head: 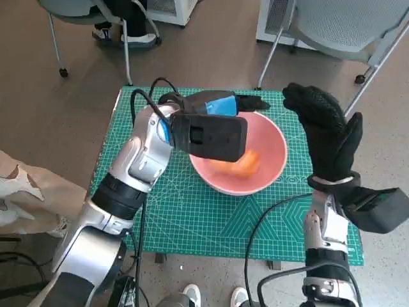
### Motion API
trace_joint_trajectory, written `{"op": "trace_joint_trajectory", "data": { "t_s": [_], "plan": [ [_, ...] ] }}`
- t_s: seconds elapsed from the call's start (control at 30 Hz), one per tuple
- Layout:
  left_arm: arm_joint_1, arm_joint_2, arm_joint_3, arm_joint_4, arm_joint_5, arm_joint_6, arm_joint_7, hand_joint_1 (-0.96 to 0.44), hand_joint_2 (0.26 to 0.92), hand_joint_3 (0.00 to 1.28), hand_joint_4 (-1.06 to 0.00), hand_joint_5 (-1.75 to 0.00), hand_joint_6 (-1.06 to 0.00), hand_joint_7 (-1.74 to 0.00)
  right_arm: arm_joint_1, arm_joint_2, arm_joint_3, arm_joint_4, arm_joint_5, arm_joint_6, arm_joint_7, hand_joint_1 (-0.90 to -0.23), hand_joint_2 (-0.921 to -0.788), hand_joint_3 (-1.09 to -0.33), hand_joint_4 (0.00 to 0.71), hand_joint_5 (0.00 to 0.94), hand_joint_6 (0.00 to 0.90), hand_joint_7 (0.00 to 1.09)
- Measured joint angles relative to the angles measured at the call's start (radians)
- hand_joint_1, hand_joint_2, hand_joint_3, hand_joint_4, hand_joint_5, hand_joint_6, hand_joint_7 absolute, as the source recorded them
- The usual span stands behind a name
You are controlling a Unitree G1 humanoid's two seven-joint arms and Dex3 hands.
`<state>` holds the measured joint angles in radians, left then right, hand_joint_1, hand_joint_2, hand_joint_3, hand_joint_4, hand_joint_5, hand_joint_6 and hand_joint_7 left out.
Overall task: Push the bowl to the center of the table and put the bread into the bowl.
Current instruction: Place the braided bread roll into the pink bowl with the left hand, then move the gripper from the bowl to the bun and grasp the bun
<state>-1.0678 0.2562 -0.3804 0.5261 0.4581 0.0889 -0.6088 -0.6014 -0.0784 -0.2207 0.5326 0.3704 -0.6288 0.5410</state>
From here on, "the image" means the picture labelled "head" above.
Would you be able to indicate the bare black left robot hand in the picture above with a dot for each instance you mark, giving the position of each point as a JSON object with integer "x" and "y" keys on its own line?
{"x": 220, "y": 104}

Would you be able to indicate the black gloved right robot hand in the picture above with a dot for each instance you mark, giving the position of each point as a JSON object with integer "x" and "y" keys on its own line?
{"x": 329, "y": 137}

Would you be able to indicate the pink bowl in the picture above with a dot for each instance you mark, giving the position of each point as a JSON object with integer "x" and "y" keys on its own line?
{"x": 268, "y": 150}

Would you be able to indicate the rectangular toy toast bread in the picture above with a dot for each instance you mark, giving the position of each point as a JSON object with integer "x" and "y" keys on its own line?
{"x": 246, "y": 164}

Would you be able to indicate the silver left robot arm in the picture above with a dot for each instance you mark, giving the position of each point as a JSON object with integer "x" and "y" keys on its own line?
{"x": 140, "y": 153}

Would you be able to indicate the white perforated cabinet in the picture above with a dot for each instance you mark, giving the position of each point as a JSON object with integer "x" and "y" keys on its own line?
{"x": 271, "y": 19}

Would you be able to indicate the white cabinet with grey panel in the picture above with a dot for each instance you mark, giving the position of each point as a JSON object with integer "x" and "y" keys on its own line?
{"x": 172, "y": 9}

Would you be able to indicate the grey mesh chair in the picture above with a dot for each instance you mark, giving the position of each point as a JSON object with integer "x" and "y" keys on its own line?
{"x": 335, "y": 19}

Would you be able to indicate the seated person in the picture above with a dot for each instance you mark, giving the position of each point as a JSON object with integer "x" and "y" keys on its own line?
{"x": 137, "y": 19}

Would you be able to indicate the green cutting mat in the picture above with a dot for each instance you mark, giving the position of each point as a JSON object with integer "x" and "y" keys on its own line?
{"x": 198, "y": 224}

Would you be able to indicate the white shoe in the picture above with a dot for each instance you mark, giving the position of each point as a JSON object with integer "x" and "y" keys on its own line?
{"x": 239, "y": 297}
{"x": 191, "y": 295}

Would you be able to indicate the grey chair with solid seat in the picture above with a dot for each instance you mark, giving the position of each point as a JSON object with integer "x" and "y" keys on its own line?
{"x": 64, "y": 6}

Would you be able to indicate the black floor device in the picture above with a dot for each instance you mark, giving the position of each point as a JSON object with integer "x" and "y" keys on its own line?
{"x": 124, "y": 292}

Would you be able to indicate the person in beige trousers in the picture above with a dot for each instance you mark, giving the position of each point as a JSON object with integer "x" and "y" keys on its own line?
{"x": 25, "y": 192}

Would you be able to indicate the black floor bar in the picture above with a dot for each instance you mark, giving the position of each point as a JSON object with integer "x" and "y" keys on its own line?
{"x": 19, "y": 289}

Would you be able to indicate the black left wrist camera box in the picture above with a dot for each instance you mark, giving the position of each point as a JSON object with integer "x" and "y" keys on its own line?
{"x": 217, "y": 137}

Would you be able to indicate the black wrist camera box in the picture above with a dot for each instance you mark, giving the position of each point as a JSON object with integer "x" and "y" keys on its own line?
{"x": 217, "y": 137}
{"x": 377, "y": 214}

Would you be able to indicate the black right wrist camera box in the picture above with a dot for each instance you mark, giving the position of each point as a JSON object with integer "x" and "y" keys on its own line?
{"x": 377, "y": 214}

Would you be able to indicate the black table bracket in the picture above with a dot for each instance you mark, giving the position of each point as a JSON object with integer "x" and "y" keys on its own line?
{"x": 274, "y": 265}
{"x": 160, "y": 258}

